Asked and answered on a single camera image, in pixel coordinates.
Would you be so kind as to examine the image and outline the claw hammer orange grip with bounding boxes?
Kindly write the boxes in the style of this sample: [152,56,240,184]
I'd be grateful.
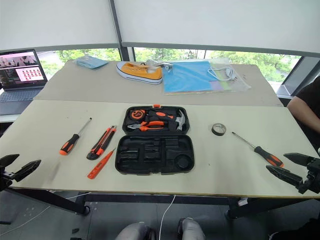
[147,109,188,132]

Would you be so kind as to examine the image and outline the black plastic tool case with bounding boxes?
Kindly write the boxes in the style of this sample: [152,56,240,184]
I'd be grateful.
[114,104,196,176]

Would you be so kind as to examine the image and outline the grey rounded shape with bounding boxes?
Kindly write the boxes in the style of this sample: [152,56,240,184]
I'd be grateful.
[177,217,206,240]
[115,221,151,240]

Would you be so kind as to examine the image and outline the dark window frame post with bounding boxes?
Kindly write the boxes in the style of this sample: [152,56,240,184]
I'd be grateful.
[108,0,137,62]

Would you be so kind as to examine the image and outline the white cable under table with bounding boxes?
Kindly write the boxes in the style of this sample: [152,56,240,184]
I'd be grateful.
[158,194,177,240]

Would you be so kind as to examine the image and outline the phillips screwdriver orange black handle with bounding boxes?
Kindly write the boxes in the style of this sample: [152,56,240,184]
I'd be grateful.
[231,131,285,169]

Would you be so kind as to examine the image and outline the black metal table frame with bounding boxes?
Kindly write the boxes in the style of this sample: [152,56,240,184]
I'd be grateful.
[0,187,320,220]

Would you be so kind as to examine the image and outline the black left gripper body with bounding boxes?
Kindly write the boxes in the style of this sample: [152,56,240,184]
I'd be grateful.
[0,170,14,192]

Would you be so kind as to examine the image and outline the flathead screwdriver orange black handle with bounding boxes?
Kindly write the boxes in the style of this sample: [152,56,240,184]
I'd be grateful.
[59,117,93,156]

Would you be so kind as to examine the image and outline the blue plastic document folder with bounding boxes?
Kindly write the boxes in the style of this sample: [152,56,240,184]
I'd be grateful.
[162,61,227,96]

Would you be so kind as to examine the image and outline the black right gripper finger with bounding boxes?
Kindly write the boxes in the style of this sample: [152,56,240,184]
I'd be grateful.
[265,165,305,187]
[283,152,315,167]

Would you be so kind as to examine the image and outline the grey open laptop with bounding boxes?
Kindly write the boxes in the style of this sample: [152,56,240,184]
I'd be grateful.
[0,49,49,116]

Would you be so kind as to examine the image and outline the yellow canvas sneaker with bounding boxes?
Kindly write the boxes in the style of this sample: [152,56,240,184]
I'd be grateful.
[116,61,164,86]

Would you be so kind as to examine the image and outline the orange handled pliers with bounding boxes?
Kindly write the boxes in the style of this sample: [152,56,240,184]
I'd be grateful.
[126,120,166,133]

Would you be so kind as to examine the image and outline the white roller blind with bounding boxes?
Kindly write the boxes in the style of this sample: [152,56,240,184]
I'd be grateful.
[0,0,121,52]
[113,0,320,59]

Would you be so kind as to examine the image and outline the person in black shirt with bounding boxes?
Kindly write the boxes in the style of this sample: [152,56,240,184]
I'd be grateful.
[286,76,320,156]

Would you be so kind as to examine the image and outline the light blue cloth pack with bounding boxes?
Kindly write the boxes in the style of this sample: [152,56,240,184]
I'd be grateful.
[74,55,110,71]

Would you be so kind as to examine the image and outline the coiled white cable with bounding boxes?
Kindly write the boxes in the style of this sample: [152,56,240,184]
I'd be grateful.
[207,66,237,82]

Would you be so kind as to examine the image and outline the orange black tape measure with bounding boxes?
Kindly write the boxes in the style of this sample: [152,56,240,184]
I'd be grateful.
[130,109,147,121]

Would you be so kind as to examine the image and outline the black electrical tape roll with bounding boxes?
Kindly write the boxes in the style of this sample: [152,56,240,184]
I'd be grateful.
[211,122,228,137]

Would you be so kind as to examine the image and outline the orange voltage tester pen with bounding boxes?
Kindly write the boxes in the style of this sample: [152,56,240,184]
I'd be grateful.
[87,147,117,180]

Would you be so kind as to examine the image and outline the orange black utility knife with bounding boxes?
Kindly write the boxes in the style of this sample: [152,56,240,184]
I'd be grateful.
[86,125,117,161]

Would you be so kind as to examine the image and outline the crumpled clear plastic wrap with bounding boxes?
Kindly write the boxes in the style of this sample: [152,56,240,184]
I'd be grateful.
[146,59,175,75]

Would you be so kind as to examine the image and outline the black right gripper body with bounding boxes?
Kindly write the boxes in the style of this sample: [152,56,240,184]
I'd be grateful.
[297,157,320,195]

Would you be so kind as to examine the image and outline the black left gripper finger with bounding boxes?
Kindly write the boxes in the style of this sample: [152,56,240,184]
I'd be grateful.
[12,159,42,183]
[0,154,20,168]

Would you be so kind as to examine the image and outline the clear plastic zip bag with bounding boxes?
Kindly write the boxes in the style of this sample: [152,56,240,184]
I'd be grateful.
[208,57,252,92]

